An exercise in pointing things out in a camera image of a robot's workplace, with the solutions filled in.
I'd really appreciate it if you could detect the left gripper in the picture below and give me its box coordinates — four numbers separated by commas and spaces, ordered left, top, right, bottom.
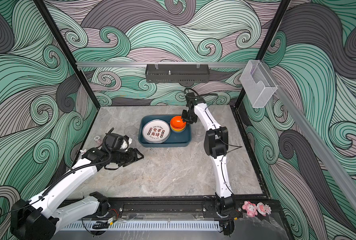
111, 147, 145, 166

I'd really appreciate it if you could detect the orange bowl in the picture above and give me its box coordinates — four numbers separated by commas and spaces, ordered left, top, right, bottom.
170, 116, 186, 130

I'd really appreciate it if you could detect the enjoy the moment plate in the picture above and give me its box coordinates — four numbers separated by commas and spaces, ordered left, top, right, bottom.
142, 120, 171, 144

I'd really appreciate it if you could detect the yellow bowl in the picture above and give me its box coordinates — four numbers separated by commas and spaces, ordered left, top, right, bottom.
171, 127, 186, 133

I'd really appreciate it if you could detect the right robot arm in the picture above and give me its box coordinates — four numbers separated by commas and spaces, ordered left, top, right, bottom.
182, 103, 235, 216

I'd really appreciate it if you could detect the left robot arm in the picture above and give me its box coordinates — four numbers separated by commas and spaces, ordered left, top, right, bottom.
10, 148, 144, 240

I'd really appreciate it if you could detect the teal plastic bin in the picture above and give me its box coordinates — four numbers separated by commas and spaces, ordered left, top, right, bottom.
138, 115, 192, 148

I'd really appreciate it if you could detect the clear cup far left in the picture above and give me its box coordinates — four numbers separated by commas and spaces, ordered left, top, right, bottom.
124, 126, 139, 138

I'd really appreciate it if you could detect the pink checkered small cup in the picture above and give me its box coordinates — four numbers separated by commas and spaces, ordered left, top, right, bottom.
94, 136, 103, 145

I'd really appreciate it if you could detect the pink white plush toy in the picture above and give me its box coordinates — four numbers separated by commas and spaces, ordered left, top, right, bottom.
257, 202, 272, 217

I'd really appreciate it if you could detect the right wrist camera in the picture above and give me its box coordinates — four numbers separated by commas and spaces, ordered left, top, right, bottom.
185, 93, 198, 108

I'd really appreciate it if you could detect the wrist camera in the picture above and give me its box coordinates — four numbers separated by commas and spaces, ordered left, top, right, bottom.
185, 93, 198, 108
102, 133, 132, 153

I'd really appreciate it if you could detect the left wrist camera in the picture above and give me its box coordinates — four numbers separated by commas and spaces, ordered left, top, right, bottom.
102, 133, 132, 153

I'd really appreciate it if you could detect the black wall shelf tray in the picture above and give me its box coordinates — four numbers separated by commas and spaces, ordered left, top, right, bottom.
145, 64, 210, 84

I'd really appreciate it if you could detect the aluminium rail back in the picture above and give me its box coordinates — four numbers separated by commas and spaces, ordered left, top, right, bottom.
75, 61, 247, 69

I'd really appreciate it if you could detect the aluminium rail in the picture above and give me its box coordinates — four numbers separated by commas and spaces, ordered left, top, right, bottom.
260, 62, 356, 213
75, 61, 247, 69

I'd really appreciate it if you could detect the clear acrylic wall holder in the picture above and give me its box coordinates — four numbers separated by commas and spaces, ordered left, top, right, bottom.
240, 60, 278, 109

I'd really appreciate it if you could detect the white slotted cable duct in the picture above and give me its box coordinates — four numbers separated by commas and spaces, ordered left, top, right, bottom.
59, 220, 221, 232

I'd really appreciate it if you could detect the black frame post right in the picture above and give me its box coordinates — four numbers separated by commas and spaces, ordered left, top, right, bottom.
235, 1, 290, 108

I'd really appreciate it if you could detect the black frame post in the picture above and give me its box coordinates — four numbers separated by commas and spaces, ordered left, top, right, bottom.
235, 1, 290, 108
33, 0, 101, 110

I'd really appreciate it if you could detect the aluminium rail right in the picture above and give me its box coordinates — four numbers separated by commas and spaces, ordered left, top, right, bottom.
260, 62, 356, 213

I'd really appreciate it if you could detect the black frame post left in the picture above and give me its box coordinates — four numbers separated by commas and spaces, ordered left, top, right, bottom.
33, 0, 101, 110

